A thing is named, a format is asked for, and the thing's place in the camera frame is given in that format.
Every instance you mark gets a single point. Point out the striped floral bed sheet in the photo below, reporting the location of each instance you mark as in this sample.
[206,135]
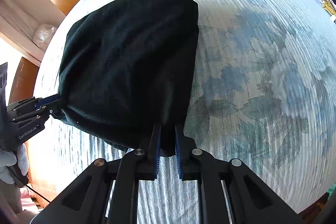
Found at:
[263,90]

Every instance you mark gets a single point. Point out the black t-shirt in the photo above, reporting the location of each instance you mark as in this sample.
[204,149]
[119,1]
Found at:
[128,67]

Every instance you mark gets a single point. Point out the white gloved left hand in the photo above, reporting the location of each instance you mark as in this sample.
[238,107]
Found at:
[10,159]

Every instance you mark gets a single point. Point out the clear plastic bag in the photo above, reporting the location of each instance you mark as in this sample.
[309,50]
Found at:
[43,35]

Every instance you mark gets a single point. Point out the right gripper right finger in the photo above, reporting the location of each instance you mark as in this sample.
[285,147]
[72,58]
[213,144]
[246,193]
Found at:
[229,191]

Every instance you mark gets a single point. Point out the pile of colourful clothes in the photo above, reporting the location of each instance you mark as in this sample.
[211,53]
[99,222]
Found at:
[329,6]

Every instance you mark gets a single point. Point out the wooden bed frame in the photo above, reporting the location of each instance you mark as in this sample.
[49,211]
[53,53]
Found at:
[39,16]

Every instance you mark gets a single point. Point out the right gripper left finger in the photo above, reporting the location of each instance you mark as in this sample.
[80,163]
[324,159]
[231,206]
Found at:
[106,191]

